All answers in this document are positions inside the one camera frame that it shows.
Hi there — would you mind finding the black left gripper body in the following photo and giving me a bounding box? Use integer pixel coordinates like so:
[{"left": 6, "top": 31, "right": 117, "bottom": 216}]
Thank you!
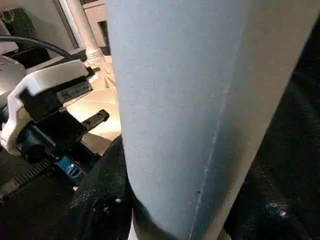
[{"left": 17, "top": 82, "right": 110, "bottom": 165}]

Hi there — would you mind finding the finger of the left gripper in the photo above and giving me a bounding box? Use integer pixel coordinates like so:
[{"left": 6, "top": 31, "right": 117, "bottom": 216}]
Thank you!
[{"left": 80, "top": 109, "right": 111, "bottom": 133}]

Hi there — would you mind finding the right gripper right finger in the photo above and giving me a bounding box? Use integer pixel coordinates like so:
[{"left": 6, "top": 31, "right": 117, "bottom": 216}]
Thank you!
[{"left": 223, "top": 164, "right": 320, "bottom": 240}]

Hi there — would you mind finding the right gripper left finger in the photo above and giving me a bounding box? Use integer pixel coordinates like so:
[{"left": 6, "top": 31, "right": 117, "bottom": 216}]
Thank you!
[{"left": 69, "top": 134, "right": 137, "bottom": 240}]

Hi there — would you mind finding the white plastic table top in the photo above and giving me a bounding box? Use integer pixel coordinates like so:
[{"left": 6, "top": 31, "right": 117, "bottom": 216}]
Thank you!
[{"left": 64, "top": 54, "right": 124, "bottom": 157}]

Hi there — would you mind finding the black work mat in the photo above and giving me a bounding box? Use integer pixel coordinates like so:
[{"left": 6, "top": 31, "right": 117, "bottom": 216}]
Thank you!
[{"left": 0, "top": 20, "right": 320, "bottom": 240}]

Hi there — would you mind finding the white glass-door cabinet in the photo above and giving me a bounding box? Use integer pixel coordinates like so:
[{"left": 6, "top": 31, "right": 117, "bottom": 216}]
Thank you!
[{"left": 59, "top": 0, "right": 110, "bottom": 51}]

